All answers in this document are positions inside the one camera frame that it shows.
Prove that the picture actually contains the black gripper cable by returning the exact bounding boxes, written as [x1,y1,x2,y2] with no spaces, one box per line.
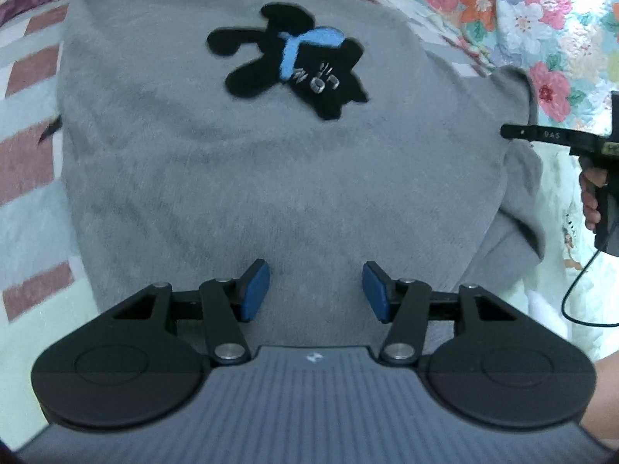
[561,249,619,328]

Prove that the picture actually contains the person's right hand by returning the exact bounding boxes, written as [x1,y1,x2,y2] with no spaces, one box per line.
[579,167,608,233]

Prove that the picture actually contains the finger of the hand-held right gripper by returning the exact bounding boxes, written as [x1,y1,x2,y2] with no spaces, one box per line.
[501,124,580,154]

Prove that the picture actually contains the grey sweater with black cat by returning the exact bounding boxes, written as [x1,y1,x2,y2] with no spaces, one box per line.
[57,0,545,349]

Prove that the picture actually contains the white cartoon-print sheet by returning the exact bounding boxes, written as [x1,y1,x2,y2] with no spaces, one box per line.
[513,121,619,363]

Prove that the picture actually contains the person's right forearm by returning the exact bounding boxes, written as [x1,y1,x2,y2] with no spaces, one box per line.
[578,355,619,445]

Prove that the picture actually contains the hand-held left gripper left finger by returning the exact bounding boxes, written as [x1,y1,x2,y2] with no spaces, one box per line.
[112,258,270,365]

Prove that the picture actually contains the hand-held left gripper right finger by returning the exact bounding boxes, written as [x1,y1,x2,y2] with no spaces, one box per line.
[363,260,517,367]

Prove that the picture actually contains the floral quilt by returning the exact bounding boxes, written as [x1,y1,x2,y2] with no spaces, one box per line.
[377,0,619,131]

